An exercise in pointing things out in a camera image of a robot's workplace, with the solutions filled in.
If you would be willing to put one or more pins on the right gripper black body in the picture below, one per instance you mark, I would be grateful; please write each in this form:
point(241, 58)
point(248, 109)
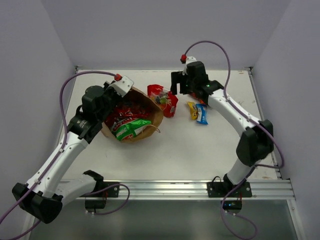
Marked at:
point(190, 85)

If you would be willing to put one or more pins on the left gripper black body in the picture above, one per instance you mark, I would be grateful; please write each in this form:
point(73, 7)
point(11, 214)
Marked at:
point(110, 100)

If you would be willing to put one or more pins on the red Skittles candy pack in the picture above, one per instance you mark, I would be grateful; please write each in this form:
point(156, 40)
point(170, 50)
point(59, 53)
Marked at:
point(164, 98)

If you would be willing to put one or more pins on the yellow M&M candy pack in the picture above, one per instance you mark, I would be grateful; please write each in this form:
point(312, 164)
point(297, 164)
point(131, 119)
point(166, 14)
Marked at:
point(193, 110)

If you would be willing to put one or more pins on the brown paper bag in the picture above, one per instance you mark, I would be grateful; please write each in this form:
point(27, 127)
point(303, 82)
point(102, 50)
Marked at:
point(156, 117)

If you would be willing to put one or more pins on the blue white snack pack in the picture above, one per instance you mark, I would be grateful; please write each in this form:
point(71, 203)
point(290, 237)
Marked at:
point(202, 114)

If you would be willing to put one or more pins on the red Doritos chip bag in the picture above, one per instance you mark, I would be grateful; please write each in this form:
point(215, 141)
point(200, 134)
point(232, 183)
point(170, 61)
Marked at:
point(201, 100)

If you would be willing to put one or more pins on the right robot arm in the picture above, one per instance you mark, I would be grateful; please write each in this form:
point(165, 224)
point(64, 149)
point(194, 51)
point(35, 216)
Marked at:
point(255, 142)

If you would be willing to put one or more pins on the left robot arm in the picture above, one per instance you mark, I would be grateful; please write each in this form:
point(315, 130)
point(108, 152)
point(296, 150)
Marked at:
point(43, 196)

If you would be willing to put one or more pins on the green chip bag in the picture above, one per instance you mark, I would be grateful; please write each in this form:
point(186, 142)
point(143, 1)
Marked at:
point(129, 128)

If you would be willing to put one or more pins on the red KitKat candy pack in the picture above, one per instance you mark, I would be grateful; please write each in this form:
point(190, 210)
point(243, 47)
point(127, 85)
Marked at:
point(129, 113)

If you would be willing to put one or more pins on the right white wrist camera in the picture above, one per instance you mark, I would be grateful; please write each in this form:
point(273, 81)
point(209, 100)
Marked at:
point(185, 60)

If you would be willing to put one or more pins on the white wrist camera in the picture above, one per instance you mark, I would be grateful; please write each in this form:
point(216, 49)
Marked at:
point(122, 84)
point(185, 60)

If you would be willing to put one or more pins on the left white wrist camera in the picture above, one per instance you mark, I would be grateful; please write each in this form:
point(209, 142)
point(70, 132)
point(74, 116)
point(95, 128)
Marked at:
point(122, 84)

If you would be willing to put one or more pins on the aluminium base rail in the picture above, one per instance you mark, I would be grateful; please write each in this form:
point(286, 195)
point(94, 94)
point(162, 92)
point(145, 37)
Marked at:
point(198, 190)

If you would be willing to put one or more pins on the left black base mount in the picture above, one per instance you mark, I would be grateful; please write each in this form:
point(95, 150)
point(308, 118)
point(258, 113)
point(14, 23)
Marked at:
point(97, 200)

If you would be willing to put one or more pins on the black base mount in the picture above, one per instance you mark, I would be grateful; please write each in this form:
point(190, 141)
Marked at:
point(232, 195)
point(97, 200)

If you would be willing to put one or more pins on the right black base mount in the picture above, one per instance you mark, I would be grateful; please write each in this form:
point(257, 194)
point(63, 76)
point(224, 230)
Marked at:
point(232, 195)

